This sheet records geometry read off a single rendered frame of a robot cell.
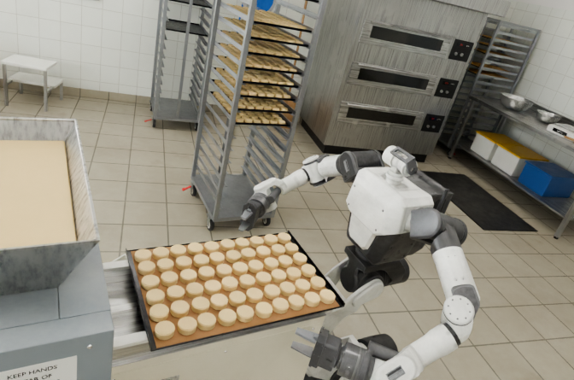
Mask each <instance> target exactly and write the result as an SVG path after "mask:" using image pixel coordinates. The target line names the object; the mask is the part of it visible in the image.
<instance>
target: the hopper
mask: <svg viewBox="0 0 574 380"><path fill-rule="evenodd" d="M99 241H100V236H99V231H98V227H97V219H96V214H95V209H94V205H93V201H92V196H91V187H90V183H89V179H88V173H87V169H86V164H85V157H84V151H83V147H82V143H81V138H80V134H79V125H78V121H77V119H62V118H34V117H6V116H0V295H12V294H18V293H24V292H30V291H35V290H41V289H53V288H58V287H59V285H60V284H61V283H62V282H63V281H64V280H65V279H66V278H67V276H68V275H69V274H70V273H71V272H72V271H73V270H74V268H75V267H76V266H77V265H78V264H79V263H80V262H81V261H82V260H83V259H84V258H85V257H86V256H87V255H88V254H89V253H90V251H91V250H92V249H93V248H94V247H95V246H96V245H97V243H99Z"/></svg>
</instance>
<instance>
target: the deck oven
mask: <svg viewBox="0 0 574 380"><path fill-rule="evenodd" d="M510 5H511V2H509V1H506V0H328V1H327V4H326V8H325V14H324V18H323V21H322V25H321V29H320V33H319V39H318V43H317V46H316V50H315V53H314V57H313V63H312V66H311V70H310V74H309V77H308V82H307V88H306V91H305V95H304V98H303V102H302V108H301V112H300V116H301V117H302V123H301V125H302V127H303V128H304V129H305V131H306V132H307V134H308V135H309V136H310V137H311V138H312V139H313V141H314V142H315V143H316V145H317V146H318V147H319V149H320V150H321V151H322V153H325V154H334V155H341V154H342V153H343V152H344V151H351V152H354V151H369V150H374V149H375V150H377V151H378V152H379V153H380V154H381V156H383V152H384V151H385V150H386V149H387V148H388V147H389V146H396V147H398V146H399V147H400V148H402V149H404V150H405V151H406V152H408V153H409V154H410V155H412V156H414V157H415V159H416V161H417V162H425V158H426V156H427V155H432V153H433V151H434V148H435V147H436V143H437V140H438V138H439V136H440V134H441V131H442V128H443V126H444V123H445V121H446V119H447V117H448V113H449V111H450V109H451V107H452V104H453V102H454V99H455V96H456V94H457V91H458V89H459V87H460V83H461V81H462V79H463V77H464V74H465V72H466V69H467V66H468V64H469V61H470V60H471V57H472V53H473V51H474V49H475V47H476V44H477V41H478V39H479V36H480V34H481V31H482V30H483V26H484V23H485V21H486V19H487V17H488V14H489V15H496V16H500V17H503V18H505V17H506V15H507V11H508V9H509V7H510Z"/></svg>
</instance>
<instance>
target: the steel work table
mask: <svg viewBox="0 0 574 380"><path fill-rule="evenodd" d="M469 98H470V99H471V103H470V105H469V108H468V109H467V112H466V115H465V118H464V119H463V121H462V124H461V126H460V129H459V131H458V134H457V136H456V139H455V140H454V144H453V146H452V148H451V150H450V152H449V155H448V158H449V159H451V158H452V157H453V155H454V152H455V149H456V147H457V145H458V146H460V147H461V148H462V149H463V150H465V151H466V152H468V153H469V154H471V155H472V156H474V157H475V158H477V159H478V160H480V161H481V162H482V163H483V164H485V165H486V166H488V167H490V168H491V169H493V170H494V171H495V172H497V173H499V174H500V175H501V176H502V177H504V178H505V179H507V180H508V181H510V182H511V183H513V184H515V185H516V186H517V187H519V188H520V189H521V190H523V191H524V192H526V193H527V194H529V195H530V196H532V197H533V198H535V199H536V200H538V201H539V202H540V203H541V204H543V205H544V206H546V207H547V208H549V209H551V210H552V211H553V212H555V213H556V214H558V215H559V216H560V217H562V218H563V220H562V222H561V223H560V225H559V227H558V229H557V231H556V232H555V233H554V235H553V238H555V239H559V237H560V236H561V234H562V232H563V231H564V229H565V228H566V226H567V224H568V223H569V221H570V220H574V199H573V198H572V197H569V198H562V197H543V196H539V195H537V193H535V192H534V191H532V190H530V189H529V188H527V187H526V186H524V185H523V184H521V183H520V182H519V181H518V178H519V177H513V176H510V175H508V174H507V173H505V172H503V171H502V170H501V169H500V168H498V167H496V166H495V165H493V164H492V163H491V161H487V160H485V159H484V158H483V157H482V156H480V155H479V154H477V153H476V152H474V151H473V150H471V145H469V144H461V143H458V142H459V140H460V137H461V135H462V133H463V131H464V129H465V126H466V123H467V121H468V119H469V117H470V114H471V112H472V109H473V107H474V105H475V102H478V103H480V104H481V105H483V106H484V107H486V108H489V109H491V110H493V111H495V112H496V113H498V114H501V115H503V118H502V121H501V123H500V125H499V127H498V130H497V132H496V133H499V134H501V131H502V129H503V126H504V125H505V123H506V121H507V119H509V120H512V121H514V122H516V123H518V124H520V125H521V126H524V127H526V128H528V129H530V130H531V131H533V132H535V133H537V134H539V135H541V136H543V137H545V138H547V139H549V140H551V141H553V142H555V143H556V144H558V145H560V146H562V147H564V148H566V149H568V150H570V151H572V152H574V143H573V142H574V141H570V140H568V139H565V138H563V137H561V136H559V135H557V134H554V133H552V132H550V131H548V130H547V128H548V125H549V124H546V123H543V122H541V121H540V120H539V119H537V117H536V111H537V109H539V110H543V111H547V112H549V113H552V114H557V113H555V112H553V111H551V110H549V109H546V108H544V107H541V106H539V105H537V104H535V103H534V104H533V105H532V106H531V108H528V109H527V110H525V111H514V110H511V109H509V108H507V107H505V106H504V105H503V104H502V103H501V100H496V99H490V98H485V97H480V96H469ZM557 115H558V116H560V117H561V119H560V120H559V121H558V122H556V123H557V124H567V125H570V126H574V120H570V119H568V118H566V117H565V116H562V115H560V114H557Z"/></svg>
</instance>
